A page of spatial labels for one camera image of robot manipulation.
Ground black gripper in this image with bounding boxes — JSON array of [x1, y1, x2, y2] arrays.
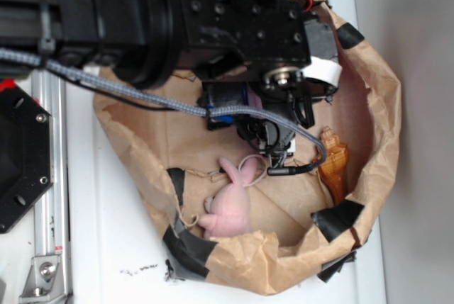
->
[[177, 0, 338, 128]]

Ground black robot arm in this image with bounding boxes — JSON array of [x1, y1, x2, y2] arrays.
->
[[1, 0, 341, 127]]

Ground black square block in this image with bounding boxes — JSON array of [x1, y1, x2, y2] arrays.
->
[[197, 82, 262, 108]]

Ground brown conch seashell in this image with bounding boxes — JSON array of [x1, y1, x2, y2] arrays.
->
[[317, 126, 349, 206]]

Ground pink plush bunny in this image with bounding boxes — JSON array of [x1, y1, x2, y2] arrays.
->
[[198, 154, 263, 240]]

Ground brown paper bag bin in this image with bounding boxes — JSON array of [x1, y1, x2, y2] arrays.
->
[[94, 0, 402, 295]]

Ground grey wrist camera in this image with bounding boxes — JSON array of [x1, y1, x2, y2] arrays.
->
[[235, 118, 296, 157]]

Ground grey braided cable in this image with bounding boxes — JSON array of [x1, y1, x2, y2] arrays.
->
[[0, 47, 327, 170]]

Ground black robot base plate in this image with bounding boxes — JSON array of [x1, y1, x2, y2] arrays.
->
[[1, 86, 52, 234]]

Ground aluminium extrusion rail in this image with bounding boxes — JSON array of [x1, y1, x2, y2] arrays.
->
[[29, 66, 72, 259]]

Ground metal corner bracket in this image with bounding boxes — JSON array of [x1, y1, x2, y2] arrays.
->
[[18, 254, 72, 303]]

